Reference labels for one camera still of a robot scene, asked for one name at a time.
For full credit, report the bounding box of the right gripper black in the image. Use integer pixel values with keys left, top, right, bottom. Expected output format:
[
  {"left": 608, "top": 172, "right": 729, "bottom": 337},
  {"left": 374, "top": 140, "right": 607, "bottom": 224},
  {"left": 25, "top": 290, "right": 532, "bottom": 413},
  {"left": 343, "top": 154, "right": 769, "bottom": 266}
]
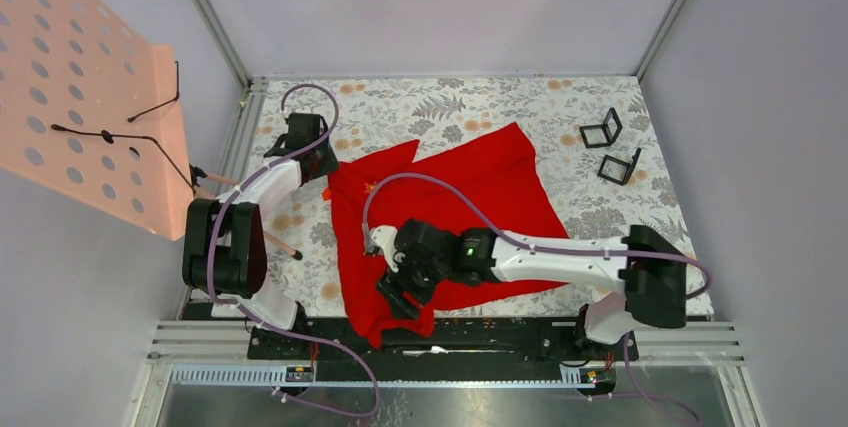
[{"left": 376, "top": 250, "right": 450, "bottom": 320}]

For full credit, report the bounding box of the red shirt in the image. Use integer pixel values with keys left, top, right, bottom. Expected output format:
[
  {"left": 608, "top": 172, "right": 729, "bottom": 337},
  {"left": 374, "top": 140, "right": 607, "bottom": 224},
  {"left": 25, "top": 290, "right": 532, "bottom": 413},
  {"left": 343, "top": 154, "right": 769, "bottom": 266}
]
[{"left": 328, "top": 123, "right": 568, "bottom": 347}]

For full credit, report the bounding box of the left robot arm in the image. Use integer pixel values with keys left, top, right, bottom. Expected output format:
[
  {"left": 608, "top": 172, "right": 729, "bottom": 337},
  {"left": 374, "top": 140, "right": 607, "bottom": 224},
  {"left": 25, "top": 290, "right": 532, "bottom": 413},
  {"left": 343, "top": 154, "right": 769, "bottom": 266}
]
[{"left": 182, "top": 113, "right": 338, "bottom": 358}]

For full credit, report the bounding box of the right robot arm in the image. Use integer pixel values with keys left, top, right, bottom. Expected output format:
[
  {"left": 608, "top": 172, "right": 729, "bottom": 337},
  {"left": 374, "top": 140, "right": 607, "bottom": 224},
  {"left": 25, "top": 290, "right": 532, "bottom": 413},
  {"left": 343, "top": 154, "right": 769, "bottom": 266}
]
[{"left": 368, "top": 219, "right": 687, "bottom": 359}]

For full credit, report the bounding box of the black display box with orange brooch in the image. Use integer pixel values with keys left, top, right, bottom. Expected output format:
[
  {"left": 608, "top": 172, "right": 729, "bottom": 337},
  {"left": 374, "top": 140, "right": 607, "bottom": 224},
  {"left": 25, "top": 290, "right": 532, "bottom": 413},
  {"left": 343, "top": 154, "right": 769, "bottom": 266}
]
[{"left": 579, "top": 107, "right": 623, "bottom": 149}]

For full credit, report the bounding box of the pink perforated music stand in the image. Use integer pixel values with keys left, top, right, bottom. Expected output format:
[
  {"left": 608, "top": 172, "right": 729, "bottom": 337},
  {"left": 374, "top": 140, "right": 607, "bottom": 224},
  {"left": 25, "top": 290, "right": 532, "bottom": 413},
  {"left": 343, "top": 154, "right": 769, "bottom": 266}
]
[{"left": 0, "top": 0, "right": 306, "bottom": 266}]

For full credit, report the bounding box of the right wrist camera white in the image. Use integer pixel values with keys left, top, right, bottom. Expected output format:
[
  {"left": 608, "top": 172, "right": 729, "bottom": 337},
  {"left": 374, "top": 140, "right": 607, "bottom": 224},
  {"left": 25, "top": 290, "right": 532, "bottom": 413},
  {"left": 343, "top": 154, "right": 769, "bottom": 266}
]
[{"left": 365, "top": 225, "right": 398, "bottom": 273}]

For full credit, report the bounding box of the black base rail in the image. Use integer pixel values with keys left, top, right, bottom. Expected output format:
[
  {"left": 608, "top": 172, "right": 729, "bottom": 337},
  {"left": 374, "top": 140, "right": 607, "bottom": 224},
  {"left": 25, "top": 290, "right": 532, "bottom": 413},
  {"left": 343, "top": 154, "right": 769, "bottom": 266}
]
[{"left": 247, "top": 317, "right": 639, "bottom": 384}]

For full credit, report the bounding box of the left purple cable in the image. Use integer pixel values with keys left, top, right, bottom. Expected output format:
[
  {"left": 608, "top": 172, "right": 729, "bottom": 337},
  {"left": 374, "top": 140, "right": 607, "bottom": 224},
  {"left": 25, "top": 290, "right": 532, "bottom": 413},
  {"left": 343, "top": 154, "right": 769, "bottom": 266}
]
[{"left": 205, "top": 83, "right": 384, "bottom": 420}]

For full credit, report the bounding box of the purple cable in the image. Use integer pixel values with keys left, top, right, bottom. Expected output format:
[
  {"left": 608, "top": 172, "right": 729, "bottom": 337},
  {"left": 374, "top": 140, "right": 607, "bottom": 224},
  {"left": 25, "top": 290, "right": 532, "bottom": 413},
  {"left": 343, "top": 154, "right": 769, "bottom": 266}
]
[
  {"left": 205, "top": 83, "right": 384, "bottom": 420},
  {"left": 360, "top": 172, "right": 713, "bottom": 427}
]

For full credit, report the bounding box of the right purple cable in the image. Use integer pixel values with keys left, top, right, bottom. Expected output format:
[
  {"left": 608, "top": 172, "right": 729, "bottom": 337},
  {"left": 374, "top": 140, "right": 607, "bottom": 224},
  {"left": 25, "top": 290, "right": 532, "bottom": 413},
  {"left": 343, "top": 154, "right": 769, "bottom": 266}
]
[{"left": 360, "top": 172, "right": 713, "bottom": 427}]

